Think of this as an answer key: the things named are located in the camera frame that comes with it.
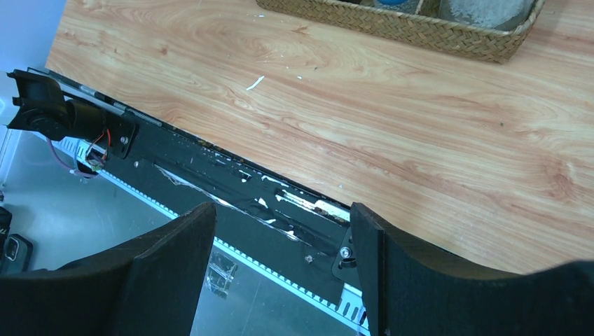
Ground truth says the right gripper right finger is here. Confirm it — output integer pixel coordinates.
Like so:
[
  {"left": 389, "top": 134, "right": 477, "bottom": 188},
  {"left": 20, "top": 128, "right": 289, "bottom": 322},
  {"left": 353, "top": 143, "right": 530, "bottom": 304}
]
[{"left": 350, "top": 203, "right": 593, "bottom": 335}]

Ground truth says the glass jar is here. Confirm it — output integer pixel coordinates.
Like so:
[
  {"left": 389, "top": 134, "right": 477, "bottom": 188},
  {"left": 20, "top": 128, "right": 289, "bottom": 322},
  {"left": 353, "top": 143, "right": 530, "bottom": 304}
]
[{"left": 438, "top": 0, "right": 534, "bottom": 31}]

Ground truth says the woven divided basket tray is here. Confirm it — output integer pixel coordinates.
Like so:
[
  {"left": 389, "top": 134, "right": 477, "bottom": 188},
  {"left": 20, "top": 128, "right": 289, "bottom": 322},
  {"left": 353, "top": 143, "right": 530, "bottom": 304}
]
[{"left": 256, "top": 0, "right": 544, "bottom": 64}]

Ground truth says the silver lid salt jar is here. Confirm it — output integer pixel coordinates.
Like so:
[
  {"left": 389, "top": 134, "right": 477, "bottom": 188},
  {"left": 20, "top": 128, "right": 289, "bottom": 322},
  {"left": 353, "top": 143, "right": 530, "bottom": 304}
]
[{"left": 373, "top": 0, "right": 410, "bottom": 8}]

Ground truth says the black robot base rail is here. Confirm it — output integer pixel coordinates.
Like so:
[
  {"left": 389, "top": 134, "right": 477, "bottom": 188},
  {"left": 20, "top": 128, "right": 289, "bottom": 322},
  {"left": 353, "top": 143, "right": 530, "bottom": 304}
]
[{"left": 41, "top": 70, "right": 368, "bottom": 335}]

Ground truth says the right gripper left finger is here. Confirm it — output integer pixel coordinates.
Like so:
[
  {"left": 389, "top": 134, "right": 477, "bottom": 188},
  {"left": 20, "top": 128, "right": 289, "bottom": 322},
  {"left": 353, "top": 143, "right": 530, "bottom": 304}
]
[{"left": 1, "top": 202, "right": 216, "bottom": 335}]

